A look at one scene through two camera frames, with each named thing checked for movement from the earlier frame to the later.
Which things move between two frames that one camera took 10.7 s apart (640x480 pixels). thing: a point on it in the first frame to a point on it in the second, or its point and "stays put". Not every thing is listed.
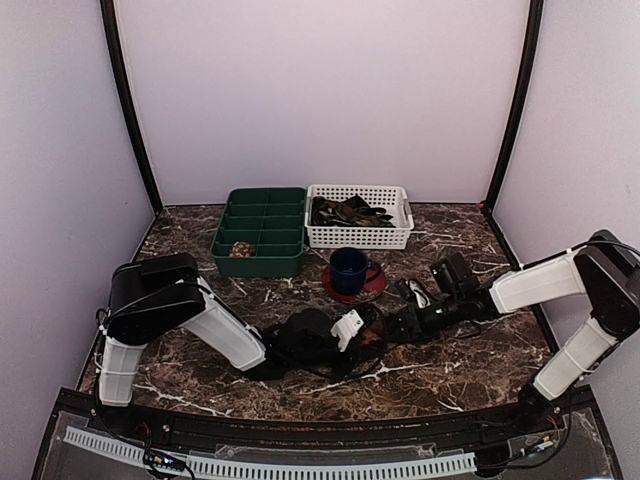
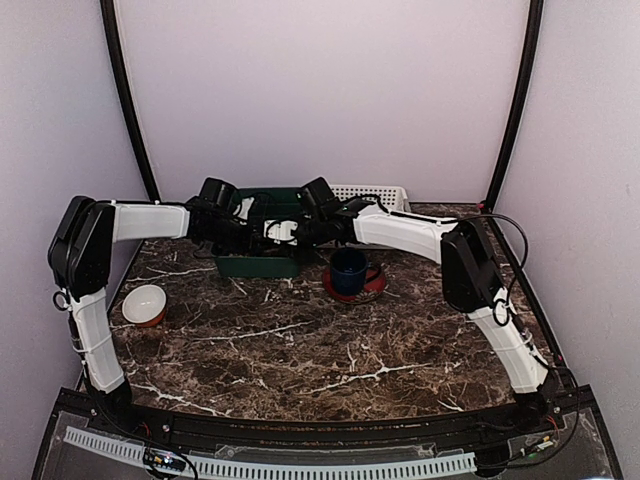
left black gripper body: (361, 347) to (242, 239)
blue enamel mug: (349, 270) stays put
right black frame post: (526, 96) stays put
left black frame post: (127, 98) stays put
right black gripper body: (451, 314) to (316, 232)
